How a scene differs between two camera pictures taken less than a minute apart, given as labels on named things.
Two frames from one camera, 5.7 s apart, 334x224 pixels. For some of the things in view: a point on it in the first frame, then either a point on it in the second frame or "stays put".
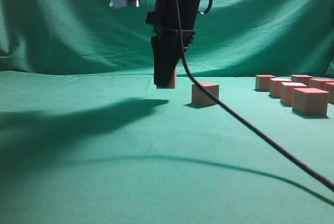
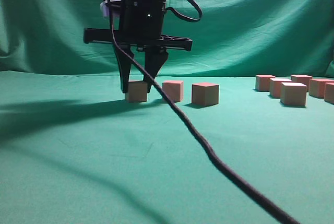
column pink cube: [319, 82] stays put
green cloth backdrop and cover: [87, 137] stays put
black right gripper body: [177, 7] → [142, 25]
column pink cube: [286, 91] stays put
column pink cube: [329, 87] stays put
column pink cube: [310, 102] → [138, 91]
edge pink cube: [199, 97] stays put
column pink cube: [301, 78] stays put
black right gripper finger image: [166, 50] → [124, 61]
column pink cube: [262, 82] stays put
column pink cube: [275, 85] stays put
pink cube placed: [173, 82] → [175, 90]
